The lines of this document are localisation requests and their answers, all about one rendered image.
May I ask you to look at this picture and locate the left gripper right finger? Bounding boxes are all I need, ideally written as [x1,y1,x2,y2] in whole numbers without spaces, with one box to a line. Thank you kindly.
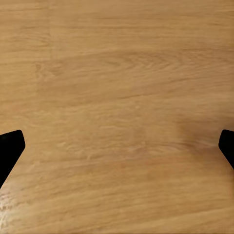
[218,130,234,169]

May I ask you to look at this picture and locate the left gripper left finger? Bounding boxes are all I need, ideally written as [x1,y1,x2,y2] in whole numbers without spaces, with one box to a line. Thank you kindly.
[0,130,25,188]

